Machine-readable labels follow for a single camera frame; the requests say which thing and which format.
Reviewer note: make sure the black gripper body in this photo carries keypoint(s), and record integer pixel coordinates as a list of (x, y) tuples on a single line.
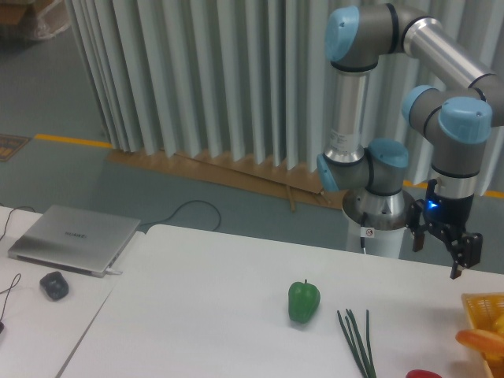
[(436, 210)]

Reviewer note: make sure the pale folding partition screen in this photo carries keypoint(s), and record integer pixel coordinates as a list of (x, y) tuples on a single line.
[(244, 77)]

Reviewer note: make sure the green bell pepper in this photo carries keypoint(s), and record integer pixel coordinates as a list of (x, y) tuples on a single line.
[(303, 301)]

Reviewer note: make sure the red bell pepper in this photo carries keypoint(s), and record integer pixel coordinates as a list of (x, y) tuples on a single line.
[(422, 373)]

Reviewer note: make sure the silver laptop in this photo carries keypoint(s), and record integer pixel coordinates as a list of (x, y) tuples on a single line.
[(76, 240)]

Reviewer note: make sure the cardboard box under plastic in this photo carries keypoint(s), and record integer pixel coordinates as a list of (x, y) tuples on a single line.
[(33, 20)]

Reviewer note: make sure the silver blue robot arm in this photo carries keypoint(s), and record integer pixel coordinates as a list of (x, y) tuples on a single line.
[(457, 122)]

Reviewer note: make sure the yellow item in basket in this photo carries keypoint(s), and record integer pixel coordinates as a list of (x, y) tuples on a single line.
[(498, 325)]

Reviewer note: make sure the yellow woven basket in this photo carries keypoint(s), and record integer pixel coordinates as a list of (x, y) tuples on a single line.
[(481, 311)]

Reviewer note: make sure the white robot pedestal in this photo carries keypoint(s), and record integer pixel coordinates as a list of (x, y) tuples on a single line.
[(377, 233)]

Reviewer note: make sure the black computer mouse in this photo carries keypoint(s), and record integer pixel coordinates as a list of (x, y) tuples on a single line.
[(54, 285)]

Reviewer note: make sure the brown cardboard sheet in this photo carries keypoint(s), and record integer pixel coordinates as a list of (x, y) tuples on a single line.
[(295, 185)]

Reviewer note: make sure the green chive stalks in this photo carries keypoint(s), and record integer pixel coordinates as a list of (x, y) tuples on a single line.
[(360, 346)]

